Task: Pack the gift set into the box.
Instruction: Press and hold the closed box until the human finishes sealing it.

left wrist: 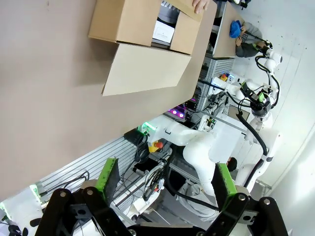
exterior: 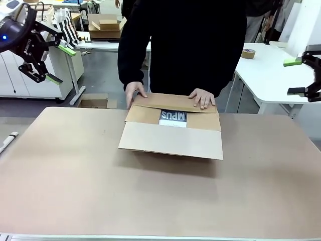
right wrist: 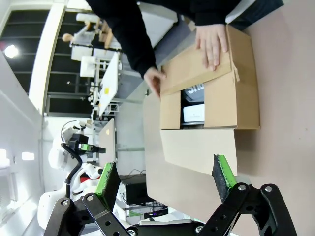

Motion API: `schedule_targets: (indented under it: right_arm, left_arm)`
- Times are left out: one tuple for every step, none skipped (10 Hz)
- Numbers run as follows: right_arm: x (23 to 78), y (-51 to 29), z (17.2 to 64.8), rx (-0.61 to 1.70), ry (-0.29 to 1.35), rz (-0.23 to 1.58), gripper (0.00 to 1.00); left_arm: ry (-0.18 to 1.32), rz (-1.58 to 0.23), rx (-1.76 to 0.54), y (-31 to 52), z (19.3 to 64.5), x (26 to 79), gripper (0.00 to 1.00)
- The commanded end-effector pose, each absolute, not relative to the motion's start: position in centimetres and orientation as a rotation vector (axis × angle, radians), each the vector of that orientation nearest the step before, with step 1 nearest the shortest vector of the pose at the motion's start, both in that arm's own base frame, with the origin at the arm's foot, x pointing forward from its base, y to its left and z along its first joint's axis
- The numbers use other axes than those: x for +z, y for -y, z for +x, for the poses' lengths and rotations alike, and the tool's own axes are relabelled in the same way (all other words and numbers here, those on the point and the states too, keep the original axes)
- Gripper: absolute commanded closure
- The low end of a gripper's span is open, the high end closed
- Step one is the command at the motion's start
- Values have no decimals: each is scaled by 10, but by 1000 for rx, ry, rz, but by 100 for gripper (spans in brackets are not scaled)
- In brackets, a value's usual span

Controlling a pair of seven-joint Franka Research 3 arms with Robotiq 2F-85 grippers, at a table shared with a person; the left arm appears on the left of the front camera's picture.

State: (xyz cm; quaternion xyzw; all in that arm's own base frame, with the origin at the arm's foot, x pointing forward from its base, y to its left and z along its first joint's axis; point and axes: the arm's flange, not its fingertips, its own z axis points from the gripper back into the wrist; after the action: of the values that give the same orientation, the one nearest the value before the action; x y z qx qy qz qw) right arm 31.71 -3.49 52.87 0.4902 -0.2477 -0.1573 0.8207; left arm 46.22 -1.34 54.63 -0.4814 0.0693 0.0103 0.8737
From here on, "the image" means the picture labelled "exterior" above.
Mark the brown packing tape roll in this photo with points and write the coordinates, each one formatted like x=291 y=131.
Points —
x=248 y=54

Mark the person in black clothes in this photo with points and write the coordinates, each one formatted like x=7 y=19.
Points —
x=183 y=45

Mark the black white striped bag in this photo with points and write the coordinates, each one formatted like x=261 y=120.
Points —
x=66 y=27

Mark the small black tool stand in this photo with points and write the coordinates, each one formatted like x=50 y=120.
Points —
x=85 y=39

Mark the person's left forearm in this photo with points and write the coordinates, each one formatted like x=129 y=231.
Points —
x=227 y=75

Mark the person's right hand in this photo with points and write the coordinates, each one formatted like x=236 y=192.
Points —
x=134 y=91

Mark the white foam board panel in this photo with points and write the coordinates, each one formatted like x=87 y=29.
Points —
x=301 y=22

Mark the black and white gift set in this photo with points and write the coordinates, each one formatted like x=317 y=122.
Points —
x=173 y=118

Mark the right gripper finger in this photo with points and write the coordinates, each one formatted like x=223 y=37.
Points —
x=313 y=93
x=292 y=61

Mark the large brown cardboard box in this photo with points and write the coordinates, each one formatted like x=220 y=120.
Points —
x=170 y=140

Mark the bystander in grey trousers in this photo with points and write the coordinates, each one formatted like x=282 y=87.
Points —
x=254 y=25

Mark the person's left hand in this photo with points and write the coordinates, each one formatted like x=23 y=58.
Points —
x=203 y=96

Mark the white workshop table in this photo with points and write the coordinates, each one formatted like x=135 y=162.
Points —
x=100 y=45

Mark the white marker pen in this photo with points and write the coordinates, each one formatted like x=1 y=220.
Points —
x=7 y=141

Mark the white table with rounded corner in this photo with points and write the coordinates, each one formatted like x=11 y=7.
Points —
x=270 y=75

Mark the person's right forearm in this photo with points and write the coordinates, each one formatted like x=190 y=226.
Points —
x=130 y=62

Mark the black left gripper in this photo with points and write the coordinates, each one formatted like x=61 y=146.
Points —
x=27 y=45

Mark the cardboard box on floor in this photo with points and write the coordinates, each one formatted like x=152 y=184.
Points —
x=95 y=101

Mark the open small cardboard box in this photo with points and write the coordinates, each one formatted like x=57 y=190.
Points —
x=105 y=27

